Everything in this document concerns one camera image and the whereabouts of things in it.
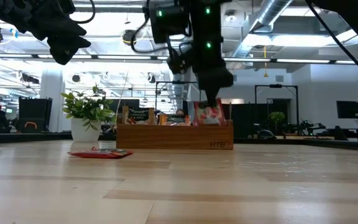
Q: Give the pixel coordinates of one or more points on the black background desk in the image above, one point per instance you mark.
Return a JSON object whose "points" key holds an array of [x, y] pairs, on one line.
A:
{"points": [[353, 132]]}

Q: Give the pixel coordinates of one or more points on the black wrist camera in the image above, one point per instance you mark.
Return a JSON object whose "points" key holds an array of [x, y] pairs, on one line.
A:
{"points": [[169, 21], [67, 6]]}

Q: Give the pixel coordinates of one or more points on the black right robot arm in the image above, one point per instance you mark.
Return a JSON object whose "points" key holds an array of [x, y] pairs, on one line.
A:
{"points": [[353, 18]]}

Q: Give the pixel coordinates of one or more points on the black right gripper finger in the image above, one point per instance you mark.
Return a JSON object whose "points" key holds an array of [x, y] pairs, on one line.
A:
{"points": [[214, 84]]}

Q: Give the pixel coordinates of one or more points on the wooden three-compartment organiser box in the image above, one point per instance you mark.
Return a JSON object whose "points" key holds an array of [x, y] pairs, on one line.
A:
{"points": [[172, 138]]}

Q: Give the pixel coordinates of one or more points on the black wall monitor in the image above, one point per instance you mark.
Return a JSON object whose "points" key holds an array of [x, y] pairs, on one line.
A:
{"points": [[348, 109]]}

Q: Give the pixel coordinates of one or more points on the green potted plant white pot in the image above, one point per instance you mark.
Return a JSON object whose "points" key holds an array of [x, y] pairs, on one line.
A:
{"points": [[85, 130]]}

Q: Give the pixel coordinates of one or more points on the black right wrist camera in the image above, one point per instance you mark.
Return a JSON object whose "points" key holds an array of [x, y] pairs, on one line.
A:
{"points": [[169, 21]]}

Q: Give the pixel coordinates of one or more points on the orange tea bag packet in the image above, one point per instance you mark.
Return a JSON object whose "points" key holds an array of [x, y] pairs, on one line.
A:
{"points": [[175, 120]]}

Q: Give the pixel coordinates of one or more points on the black station frame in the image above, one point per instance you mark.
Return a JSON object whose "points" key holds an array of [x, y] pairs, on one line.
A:
{"points": [[172, 82], [275, 86]]}

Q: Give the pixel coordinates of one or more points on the black desk monitor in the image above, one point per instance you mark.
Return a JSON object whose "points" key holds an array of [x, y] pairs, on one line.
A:
{"points": [[117, 105]]}

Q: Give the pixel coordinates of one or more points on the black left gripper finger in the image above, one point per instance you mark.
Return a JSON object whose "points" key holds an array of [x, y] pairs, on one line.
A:
{"points": [[64, 28], [67, 48]]}

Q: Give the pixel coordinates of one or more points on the background potted plant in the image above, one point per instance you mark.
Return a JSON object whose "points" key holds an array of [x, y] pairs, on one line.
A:
{"points": [[277, 116]]}

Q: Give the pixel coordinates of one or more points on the background black robot arm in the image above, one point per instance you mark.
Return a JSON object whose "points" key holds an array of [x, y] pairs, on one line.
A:
{"points": [[306, 126]]}

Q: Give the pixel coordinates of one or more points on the red tea bag packet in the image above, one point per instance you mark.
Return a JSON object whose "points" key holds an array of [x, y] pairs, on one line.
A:
{"points": [[210, 115], [104, 153]]}

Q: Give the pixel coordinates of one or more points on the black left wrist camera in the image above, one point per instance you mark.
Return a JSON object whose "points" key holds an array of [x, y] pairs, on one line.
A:
{"points": [[67, 6]]}

